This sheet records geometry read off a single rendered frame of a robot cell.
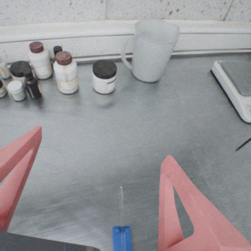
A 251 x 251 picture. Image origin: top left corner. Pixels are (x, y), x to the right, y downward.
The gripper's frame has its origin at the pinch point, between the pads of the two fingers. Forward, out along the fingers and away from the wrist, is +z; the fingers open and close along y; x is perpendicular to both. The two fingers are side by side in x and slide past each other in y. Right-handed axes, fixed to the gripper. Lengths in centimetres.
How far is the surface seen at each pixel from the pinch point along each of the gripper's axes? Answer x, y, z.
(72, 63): 14.2, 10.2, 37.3
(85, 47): 15, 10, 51
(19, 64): 19.3, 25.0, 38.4
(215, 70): 10, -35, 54
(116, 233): 26.6, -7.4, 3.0
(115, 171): 25.2, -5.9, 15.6
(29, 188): 29.2, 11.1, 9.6
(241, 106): 12, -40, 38
